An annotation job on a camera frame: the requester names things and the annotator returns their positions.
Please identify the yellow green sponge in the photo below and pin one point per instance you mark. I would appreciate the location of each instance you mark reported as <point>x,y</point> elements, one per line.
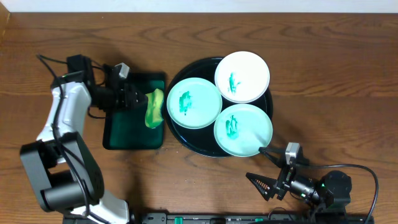
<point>153,117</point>

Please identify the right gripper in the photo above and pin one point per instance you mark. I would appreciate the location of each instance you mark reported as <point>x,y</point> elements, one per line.
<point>287,175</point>

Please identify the round black tray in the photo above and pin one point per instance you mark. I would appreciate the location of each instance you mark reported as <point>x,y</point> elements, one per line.
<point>202,141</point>

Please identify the white plate with green stain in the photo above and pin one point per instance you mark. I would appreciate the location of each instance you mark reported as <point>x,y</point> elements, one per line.
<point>242,77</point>

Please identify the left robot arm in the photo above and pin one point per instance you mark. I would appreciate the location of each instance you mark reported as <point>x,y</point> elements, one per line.
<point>63,173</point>

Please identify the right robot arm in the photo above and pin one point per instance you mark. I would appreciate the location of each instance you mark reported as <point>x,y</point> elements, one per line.
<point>332,191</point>

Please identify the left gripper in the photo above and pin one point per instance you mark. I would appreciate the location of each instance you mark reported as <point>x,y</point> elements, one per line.
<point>131,99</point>

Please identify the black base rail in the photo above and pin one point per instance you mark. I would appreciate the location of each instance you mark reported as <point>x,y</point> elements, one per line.
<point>281,218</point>

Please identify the black rectangular water tray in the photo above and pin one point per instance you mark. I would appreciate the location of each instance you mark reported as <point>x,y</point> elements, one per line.
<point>126,129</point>

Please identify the mint green plate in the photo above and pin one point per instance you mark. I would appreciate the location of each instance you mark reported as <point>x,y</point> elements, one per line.
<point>194,103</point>
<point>241,129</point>

